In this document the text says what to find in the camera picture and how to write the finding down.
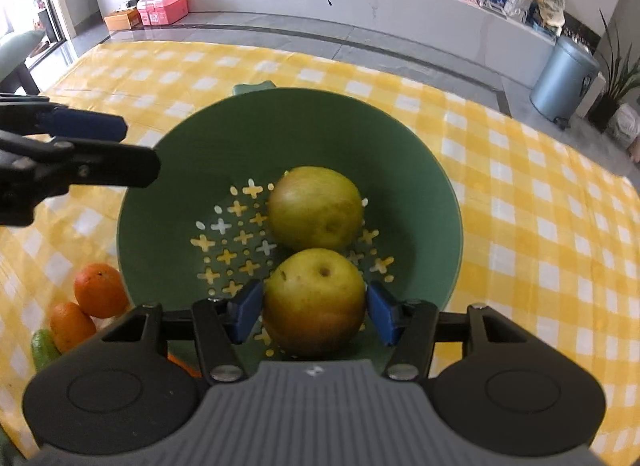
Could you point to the blue-grey trash bin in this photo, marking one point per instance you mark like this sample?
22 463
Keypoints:
564 82

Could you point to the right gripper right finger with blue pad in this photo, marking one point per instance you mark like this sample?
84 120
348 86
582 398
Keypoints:
409 326

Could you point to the yellow white checkered tablecloth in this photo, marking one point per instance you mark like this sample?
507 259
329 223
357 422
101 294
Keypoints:
550 238

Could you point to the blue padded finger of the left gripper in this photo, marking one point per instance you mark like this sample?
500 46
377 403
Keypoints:
30 115

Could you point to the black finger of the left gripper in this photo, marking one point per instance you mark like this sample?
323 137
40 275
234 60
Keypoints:
94 162

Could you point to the green cushioned chair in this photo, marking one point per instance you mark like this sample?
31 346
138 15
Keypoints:
15 48

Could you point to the orange tangerine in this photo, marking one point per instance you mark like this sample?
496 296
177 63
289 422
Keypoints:
70 326
100 292

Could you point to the orange cardboard box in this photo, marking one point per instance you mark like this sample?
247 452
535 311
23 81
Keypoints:
123 20

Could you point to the potted green plant right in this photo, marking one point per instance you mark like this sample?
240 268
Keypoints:
621 72

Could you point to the pink storage box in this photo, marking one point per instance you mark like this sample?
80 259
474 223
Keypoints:
162 12

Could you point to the green cucumber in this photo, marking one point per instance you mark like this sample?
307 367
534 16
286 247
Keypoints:
44 350

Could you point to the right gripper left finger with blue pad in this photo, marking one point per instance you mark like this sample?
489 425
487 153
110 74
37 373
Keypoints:
219 325

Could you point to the green perforated colander bowl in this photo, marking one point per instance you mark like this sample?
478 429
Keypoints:
200 229

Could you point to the yellow-green pear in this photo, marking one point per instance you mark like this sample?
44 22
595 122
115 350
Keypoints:
314 207
314 303

